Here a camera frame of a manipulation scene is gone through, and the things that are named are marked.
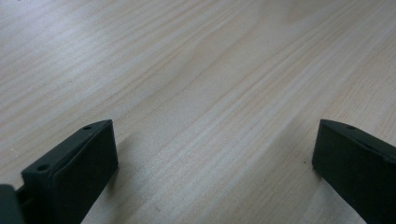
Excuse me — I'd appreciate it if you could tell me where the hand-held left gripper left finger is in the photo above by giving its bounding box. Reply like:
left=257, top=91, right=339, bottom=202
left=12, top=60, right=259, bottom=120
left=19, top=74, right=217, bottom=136
left=16, top=119, right=120, bottom=224

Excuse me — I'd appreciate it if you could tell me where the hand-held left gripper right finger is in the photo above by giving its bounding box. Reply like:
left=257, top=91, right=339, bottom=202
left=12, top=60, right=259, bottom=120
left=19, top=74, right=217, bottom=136
left=311, top=119, right=396, bottom=224

